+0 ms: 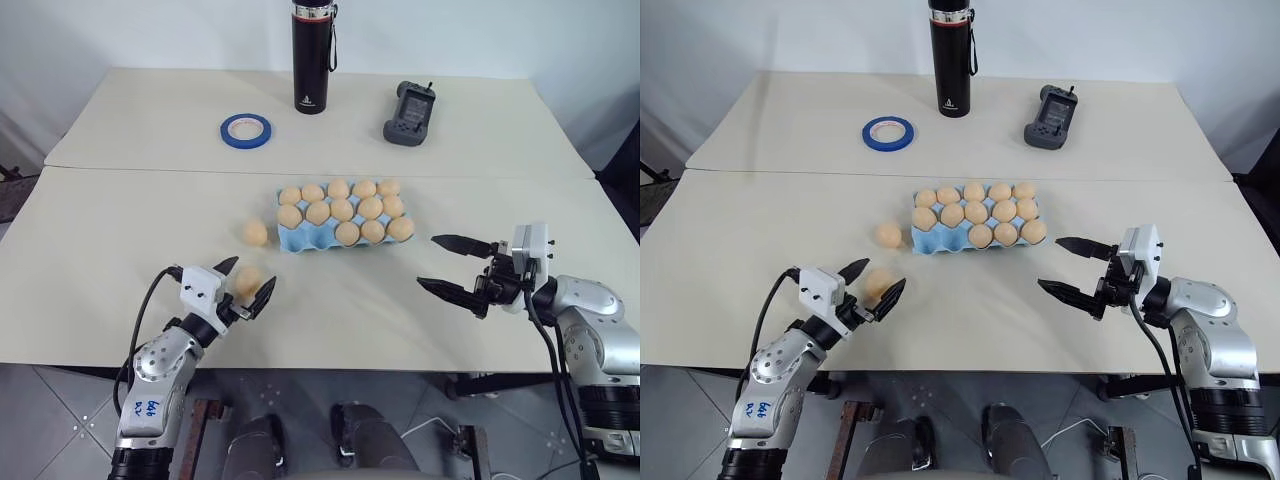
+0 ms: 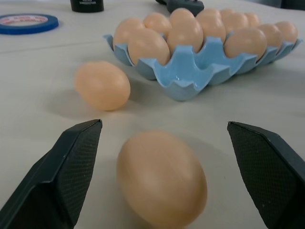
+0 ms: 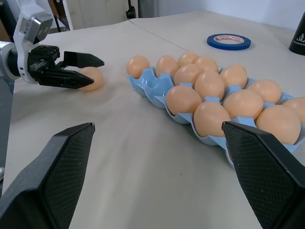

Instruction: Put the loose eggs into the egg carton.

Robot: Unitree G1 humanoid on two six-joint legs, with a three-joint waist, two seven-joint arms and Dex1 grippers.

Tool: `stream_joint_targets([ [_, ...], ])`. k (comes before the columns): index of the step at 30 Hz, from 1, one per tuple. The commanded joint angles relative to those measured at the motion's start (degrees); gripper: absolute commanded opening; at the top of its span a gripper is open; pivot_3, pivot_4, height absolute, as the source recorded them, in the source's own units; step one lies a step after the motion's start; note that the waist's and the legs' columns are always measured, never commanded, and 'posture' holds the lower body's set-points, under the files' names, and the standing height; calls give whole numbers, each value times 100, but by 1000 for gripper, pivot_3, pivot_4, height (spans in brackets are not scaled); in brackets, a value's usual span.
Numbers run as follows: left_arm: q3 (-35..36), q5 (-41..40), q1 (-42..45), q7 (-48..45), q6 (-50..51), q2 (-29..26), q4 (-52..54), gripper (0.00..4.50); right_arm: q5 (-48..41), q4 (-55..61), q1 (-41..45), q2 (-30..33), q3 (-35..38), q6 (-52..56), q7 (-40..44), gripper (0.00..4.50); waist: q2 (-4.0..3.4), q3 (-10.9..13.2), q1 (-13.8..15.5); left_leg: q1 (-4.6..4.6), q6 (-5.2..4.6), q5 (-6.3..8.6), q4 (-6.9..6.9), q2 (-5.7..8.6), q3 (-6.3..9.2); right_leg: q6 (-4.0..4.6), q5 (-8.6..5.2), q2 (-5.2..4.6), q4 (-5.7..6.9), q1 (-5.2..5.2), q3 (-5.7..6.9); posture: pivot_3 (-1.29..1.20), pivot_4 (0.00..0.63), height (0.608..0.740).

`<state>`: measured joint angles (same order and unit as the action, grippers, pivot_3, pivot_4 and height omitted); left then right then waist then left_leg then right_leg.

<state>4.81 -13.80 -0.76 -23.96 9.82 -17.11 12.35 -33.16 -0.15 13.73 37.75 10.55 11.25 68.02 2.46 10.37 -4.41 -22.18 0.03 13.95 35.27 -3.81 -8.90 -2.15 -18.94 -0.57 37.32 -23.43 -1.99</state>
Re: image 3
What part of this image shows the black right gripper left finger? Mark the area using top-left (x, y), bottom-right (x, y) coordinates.
top-left (0, 122), bottom-right (96, 229)

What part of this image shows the black cup with white logo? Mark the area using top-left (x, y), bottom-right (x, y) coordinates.
top-left (288, 13), bottom-right (305, 57)

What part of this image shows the light blue egg tray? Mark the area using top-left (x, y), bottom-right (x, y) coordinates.
top-left (125, 66), bottom-right (305, 169)

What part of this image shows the brown egg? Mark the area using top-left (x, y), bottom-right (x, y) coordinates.
top-left (155, 55), bottom-right (179, 77)
top-left (194, 55), bottom-right (220, 73)
top-left (173, 63), bottom-right (203, 87)
top-left (177, 52), bottom-right (200, 68)
top-left (255, 104), bottom-right (302, 145)
top-left (194, 71), bottom-right (225, 101)
top-left (219, 64), bottom-right (248, 90)
top-left (165, 85), bottom-right (203, 115)
top-left (126, 55), bottom-right (151, 79)
top-left (193, 101), bottom-right (232, 138)
top-left (246, 79), bottom-right (283, 104)
top-left (281, 96), bottom-right (305, 123)
top-left (78, 66), bottom-right (104, 92)
top-left (223, 89), bottom-right (264, 119)

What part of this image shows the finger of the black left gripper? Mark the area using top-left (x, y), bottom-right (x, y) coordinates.
top-left (38, 68), bottom-right (95, 90)
top-left (62, 51), bottom-right (105, 68)

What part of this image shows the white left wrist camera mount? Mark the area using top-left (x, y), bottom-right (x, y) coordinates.
top-left (12, 0), bottom-right (54, 84)

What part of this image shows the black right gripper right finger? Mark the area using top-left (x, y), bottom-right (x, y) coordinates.
top-left (222, 121), bottom-right (305, 229)

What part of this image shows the blue tape roll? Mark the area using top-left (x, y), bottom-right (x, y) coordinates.
top-left (206, 33), bottom-right (252, 51)

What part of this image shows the black stand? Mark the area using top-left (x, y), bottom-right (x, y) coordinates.
top-left (125, 0), bottom-right (140, 20)

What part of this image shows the dark metal shelf frame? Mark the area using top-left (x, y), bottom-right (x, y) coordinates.
top-left (51, 0), bottom-right (74, 33)

